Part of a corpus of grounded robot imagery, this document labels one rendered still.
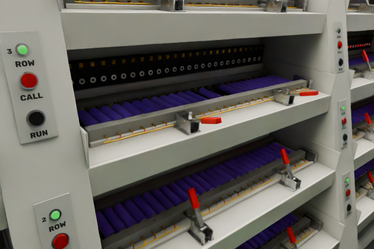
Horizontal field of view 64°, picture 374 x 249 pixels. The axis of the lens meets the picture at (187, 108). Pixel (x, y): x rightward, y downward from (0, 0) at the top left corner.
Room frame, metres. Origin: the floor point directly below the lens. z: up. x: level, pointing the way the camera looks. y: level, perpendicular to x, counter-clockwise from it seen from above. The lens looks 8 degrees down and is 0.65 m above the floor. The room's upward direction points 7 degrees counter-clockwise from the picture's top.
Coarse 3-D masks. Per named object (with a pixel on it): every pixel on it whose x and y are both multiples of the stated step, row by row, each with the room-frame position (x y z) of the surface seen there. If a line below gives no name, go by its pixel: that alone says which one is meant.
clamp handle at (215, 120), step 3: (189, 114) 0.48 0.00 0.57; (192, 114) 0.48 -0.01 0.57; (189, 117) 0.48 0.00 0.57; (207, 117) 0.46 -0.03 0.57; (210, 117) 0.45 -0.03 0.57; (213, 117) 0.44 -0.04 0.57; (216, 117) 0.44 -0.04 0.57; (219, 117) 0.43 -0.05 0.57; (189, 120) 0.48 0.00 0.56; (192, 120) 0.47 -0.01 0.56; (195, 120) 0.47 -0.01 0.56; (198, 120) 0.46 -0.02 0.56; (201, 120) 0.45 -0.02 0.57; (204, 120) 0.45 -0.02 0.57; (207, 120) 0.44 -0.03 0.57; (210, 120) 0.43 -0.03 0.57; (213, 120) 0.43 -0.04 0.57; (216, 120) 0.43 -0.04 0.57; (219, 120) 0.43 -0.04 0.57; (201, 123) 0.45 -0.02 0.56; (204, 123) 0.45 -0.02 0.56; (207, 123) 0.44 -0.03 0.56; (210, 123) 0.44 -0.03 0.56; (213, 123) 0.43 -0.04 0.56; (216, 123) 0.43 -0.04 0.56
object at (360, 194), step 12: (360, 168) 1.04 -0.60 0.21; (372, 168) 1.05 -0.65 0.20; (360, 180) 0.96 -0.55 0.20; (372, 180) 0.91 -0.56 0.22; (360, 192) 0.93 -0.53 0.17; (372, 192) 0.90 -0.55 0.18; (360, 204) 0.87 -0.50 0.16; (372, 204) 0.88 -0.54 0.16; (360, 216) 0.77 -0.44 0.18; (372, 216) 0.86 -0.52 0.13; (360, 228) 0.81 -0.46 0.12
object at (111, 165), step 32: (256, 64) 0.83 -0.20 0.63; (288, 64) 0.81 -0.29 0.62; (320, 96) 0.71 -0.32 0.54; (224, 128) 0.51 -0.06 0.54; (256, 128) 0.57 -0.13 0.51; (96, 160) 0.39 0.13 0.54; (128, 160) 0.40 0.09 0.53; (160, 160) 0.44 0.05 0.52; (192, 160) 0.48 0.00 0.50; (96, 192) 0.38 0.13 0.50
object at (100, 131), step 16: (304, 80) 0.75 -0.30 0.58; (224, 96) 0.60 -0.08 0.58; (240, 96) 0.60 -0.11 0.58; (256, 96) 0.64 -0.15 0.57; (160, 112) 0.50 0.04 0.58; (176, 112) 0.51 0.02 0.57; (192, 112) 0.53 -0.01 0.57; (96, 128) 0.43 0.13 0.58; (112, 128) 0.44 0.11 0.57; (128, 128) 0.46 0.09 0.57; (144, 128) 0.46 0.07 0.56; (160, 128) 0.47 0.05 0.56
